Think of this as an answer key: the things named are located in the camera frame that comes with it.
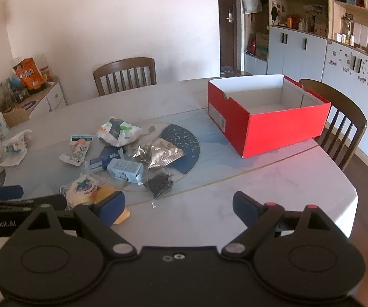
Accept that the red shoe box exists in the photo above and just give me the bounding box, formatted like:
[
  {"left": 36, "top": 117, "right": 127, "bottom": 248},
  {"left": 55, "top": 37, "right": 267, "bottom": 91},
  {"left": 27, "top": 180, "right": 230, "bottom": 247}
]
[{"left": 207, "top": 74, "right": 332, "bottom": 159}]

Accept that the brown wooden chair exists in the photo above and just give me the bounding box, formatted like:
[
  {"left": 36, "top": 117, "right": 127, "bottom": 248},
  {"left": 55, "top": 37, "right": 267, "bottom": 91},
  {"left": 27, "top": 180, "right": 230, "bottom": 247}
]
[
  {"left": 299, "top": 79, "right": 368, "bottom": 171},
  {"left": 93, "top": 57, "right": 157, "bottom": 97}
]

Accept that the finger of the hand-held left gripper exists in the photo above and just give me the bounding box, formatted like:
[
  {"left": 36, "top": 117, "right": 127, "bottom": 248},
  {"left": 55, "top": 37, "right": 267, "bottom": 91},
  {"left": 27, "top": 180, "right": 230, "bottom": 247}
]
[
  {"left": 0, "top": 194, "right": 67, "bottom": 212},
  {"left": 0, "top": 185, "right": 24, "bottom": 201}
]

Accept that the black snack bag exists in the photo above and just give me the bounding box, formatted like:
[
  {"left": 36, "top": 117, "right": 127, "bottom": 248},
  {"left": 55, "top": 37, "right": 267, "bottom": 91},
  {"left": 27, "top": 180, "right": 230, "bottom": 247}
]
[{"left": 143, "top": 171, "right": 175, "bottom": 208}]

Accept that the brown door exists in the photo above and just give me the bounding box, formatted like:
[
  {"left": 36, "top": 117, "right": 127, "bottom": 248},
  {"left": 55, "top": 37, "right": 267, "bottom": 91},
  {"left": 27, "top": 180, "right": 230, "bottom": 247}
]
[{"left": 216, "top": 0, "right": 245, "bottom": 74}]

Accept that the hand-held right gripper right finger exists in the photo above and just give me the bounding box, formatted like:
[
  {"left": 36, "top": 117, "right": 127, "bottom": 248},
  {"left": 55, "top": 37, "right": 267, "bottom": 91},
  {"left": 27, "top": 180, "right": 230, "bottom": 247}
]
[{"left": 221, "top": 191, "right": 347, "bottom": 259}]

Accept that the white pouch with orange print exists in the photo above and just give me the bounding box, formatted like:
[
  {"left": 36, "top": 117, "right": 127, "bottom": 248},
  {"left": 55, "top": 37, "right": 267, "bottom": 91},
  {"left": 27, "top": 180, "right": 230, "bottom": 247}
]
[{"left": 59, "top": 134, "right": 94, "bottom": 167}]

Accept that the wooden storage box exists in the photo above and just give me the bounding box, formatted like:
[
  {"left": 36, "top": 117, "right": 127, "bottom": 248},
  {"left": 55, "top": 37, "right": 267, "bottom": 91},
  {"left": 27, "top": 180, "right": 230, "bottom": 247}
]
[{"left": 3, "top": 102, "right": 32, "bottom": 127}]

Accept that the cardboard box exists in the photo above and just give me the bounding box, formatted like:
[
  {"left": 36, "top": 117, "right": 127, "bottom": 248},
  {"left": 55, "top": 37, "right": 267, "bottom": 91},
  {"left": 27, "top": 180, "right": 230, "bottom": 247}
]
[{"left": 255, "top": 31, "right": 269, "bottom": 60}]

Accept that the yellow toy figure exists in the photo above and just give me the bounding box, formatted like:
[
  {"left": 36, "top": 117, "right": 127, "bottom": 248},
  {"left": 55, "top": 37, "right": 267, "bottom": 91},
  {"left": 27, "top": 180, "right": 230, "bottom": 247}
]
[{"left": 94, "top": 185, "right": 131, "bottom": 224}]

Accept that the white green snack packet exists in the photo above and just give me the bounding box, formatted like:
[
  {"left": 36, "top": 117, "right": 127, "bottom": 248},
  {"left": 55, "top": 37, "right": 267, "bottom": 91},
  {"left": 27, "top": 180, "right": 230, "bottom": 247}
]
[{"left": 96, "top": 117, "right": 143, "bottom": 148}]

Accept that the white marble desktop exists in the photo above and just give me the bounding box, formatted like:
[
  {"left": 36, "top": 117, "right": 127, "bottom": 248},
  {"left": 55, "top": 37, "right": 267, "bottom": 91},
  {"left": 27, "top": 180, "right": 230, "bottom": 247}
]
[{"left": 0, "top": 76, "right": 360, "bottom": 253}]

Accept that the orange snack bag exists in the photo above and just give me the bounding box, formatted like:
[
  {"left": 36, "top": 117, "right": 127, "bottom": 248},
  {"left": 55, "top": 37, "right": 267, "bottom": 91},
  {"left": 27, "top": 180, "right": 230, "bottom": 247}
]
[{"left": 13, "top": 58, "right": 45, "bottom": 91}]

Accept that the silver foil snack packet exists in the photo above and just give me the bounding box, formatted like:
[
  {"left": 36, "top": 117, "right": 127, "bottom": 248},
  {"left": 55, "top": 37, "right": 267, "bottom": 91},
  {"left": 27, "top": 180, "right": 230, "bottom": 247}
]
[{"left": 132, "top": 137, "right": 186, "bottom": 169}]

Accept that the dark blue packet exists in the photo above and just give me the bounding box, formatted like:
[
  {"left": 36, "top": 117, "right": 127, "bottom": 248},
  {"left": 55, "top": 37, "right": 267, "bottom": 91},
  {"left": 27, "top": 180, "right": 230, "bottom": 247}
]
[{"left": 85, "top": 145, "right": 125, "bottom": 174}]

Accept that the blueberry print bread packet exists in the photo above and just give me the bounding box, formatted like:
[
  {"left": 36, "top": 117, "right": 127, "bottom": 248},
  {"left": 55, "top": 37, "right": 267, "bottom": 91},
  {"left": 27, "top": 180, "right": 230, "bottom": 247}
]
[{"left": 59, "top": 174, "right": 106, "bottom": 208}]

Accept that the hanging tote bag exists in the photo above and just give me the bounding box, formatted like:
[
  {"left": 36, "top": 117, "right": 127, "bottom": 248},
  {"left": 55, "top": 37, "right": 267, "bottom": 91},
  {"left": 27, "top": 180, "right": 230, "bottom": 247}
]
[{"left": 242, "top": 0, "right": 263, "bottom": 14}]

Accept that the light blue small carton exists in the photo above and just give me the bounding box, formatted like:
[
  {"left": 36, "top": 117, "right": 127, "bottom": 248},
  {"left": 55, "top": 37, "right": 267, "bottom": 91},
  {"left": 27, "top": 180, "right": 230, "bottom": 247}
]
[{"left": 106, "top": 158, "right": 144, "bottom": 184}]

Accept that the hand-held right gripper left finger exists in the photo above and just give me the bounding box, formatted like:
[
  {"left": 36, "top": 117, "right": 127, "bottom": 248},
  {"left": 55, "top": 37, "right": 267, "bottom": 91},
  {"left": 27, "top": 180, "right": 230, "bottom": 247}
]
[{"left": 9, "top": 191, "right": 138, "bottom": 259}]

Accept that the tall grey wall cabinet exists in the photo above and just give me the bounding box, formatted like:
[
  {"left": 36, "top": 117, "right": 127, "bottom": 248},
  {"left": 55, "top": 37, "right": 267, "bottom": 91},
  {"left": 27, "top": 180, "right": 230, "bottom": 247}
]
[{"left": 244, "top": 0, "right": 368, "bottom": 109}]

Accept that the white sideboard cabinet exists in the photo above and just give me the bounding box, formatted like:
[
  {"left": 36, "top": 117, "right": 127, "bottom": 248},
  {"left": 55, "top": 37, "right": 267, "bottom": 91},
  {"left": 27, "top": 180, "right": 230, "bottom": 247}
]
[{"left": 3, "top": 80, "right": 67, "bottom": 127}]

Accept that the white blue printed box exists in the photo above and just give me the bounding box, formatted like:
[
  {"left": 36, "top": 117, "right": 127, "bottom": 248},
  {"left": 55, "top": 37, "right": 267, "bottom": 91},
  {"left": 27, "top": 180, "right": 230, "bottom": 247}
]
[{"left": 0, "top": 109, "right": 10, "bottom": 139}]

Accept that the white tissue packet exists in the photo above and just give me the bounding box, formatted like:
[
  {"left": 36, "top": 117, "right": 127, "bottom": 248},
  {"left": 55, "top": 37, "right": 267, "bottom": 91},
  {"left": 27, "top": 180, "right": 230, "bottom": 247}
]
[{"left": 0, "top": 129, "right": 32, "bottom": 167}]

